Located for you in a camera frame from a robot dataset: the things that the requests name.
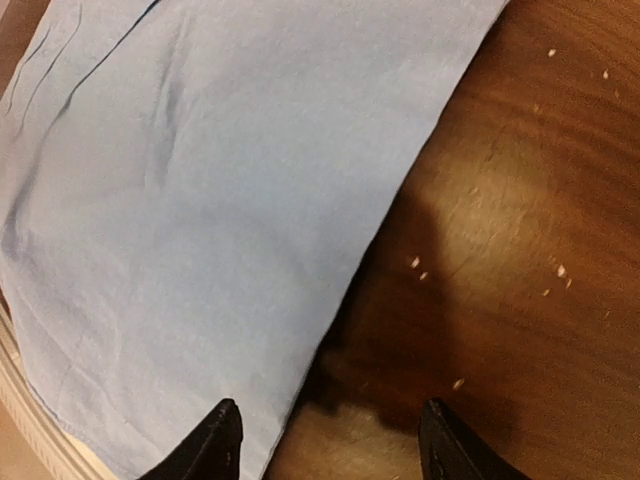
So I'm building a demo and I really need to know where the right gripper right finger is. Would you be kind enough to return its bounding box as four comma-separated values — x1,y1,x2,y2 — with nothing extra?
418,398,529,480

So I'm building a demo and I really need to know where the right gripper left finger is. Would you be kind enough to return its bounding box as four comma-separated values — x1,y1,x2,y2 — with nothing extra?
142,398,243,480

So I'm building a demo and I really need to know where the light blue long sleeve shirt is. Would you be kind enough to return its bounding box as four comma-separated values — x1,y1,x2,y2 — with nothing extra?
1,1,504,479

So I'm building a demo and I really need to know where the front aluminium rail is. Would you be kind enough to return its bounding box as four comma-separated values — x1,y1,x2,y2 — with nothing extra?
1,308,116,480

